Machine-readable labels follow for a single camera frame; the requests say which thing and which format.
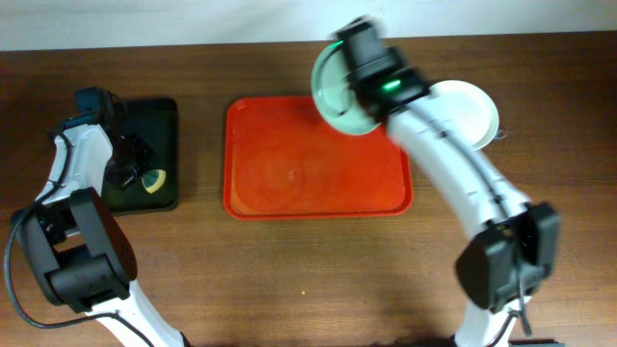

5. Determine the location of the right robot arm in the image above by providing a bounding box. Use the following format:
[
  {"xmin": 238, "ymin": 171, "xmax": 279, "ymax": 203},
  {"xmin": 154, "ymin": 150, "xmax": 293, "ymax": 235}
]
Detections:
[{"xmin": 332, "ymin": 17, "xmax": 562, "ymax": 346}]

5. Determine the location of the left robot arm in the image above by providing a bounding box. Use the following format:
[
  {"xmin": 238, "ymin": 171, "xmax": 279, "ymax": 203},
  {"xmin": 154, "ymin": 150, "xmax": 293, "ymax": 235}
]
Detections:
[{"xmin": 8, "ymin": 87, "xmax": 188, "ymax": 346}]

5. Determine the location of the red plastic tray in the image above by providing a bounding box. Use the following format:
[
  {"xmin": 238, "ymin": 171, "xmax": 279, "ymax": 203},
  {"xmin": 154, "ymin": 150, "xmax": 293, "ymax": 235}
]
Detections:
[{"xmin": 223, "ymin": 96, "xmax": 414, "ymax": 221}]

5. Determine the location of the black plastic tray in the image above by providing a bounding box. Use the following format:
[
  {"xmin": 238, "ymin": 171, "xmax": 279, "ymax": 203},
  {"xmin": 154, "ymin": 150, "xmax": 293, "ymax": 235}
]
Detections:
[{"xmin": 102, "ymin": 97, "xmax": 179, "ymax": 216}]

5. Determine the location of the green yellow sponge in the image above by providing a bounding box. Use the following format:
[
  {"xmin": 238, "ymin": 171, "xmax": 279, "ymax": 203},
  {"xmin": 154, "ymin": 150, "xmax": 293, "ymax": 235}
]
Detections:
[{"xmin": 141, "ymin": 169, "xmax": 167, "ymax": 194}]

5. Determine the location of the white plate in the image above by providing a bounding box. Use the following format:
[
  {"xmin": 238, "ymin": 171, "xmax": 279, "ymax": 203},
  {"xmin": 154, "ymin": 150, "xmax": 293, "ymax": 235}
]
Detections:
[{"xmin": 431, "ymin": 80, "xmax": 499, "ymax": 150}]

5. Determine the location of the light blue plate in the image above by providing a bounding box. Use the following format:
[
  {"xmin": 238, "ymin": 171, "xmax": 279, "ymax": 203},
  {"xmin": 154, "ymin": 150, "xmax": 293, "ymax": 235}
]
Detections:
[{"xmin": 310, "ymin": 40, "xmax": 379, "ymax": 136}]

